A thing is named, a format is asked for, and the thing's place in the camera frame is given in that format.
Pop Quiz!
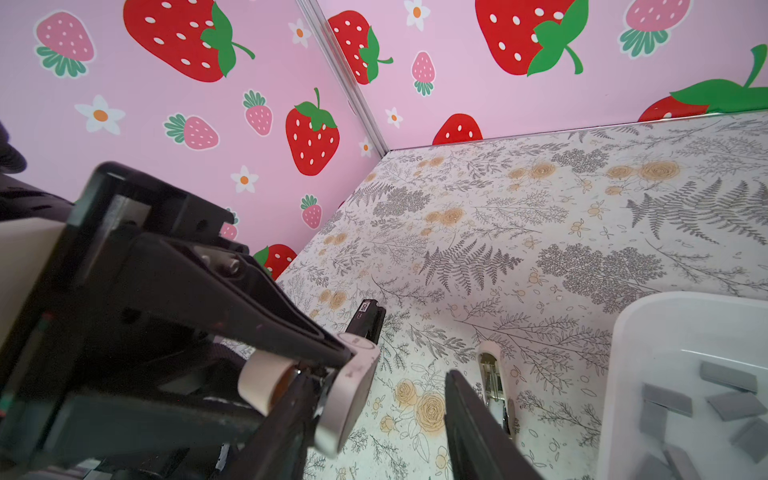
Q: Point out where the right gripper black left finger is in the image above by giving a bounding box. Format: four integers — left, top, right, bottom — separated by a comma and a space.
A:
1, 162, 352, 479

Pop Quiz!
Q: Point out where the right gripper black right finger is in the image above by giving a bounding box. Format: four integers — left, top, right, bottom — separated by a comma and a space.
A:
444, 370, 541, 480

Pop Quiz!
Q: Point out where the pink mini stapler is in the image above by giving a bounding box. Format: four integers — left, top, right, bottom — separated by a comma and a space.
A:
314, 332, 380, 459

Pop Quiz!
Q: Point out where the black stapler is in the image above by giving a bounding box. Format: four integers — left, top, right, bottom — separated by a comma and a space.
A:
345, 299, 386, 344

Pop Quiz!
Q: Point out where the grey staple strip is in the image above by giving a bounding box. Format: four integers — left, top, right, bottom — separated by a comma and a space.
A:
639, 401, 668, 442
706, 392, 767, 422
699, 362, 758, 394
642, 383, 693, 418
730, 418, 767, 464

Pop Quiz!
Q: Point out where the white plastic tray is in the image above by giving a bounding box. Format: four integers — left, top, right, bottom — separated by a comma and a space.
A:
596, 292, 767, 479

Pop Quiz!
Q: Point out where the aluminium left rear corner post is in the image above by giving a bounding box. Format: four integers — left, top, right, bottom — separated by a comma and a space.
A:
296, 0, 390, 158

